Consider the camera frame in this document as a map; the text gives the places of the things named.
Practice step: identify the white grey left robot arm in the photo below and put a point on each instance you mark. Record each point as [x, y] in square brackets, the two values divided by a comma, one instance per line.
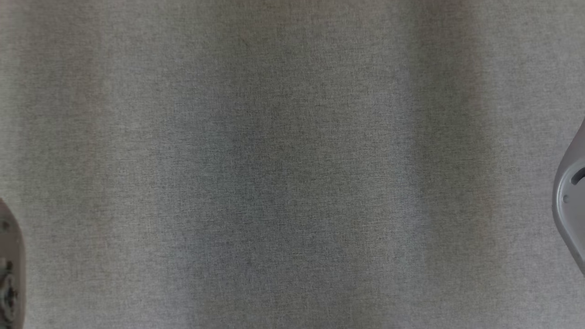
[10, 265]

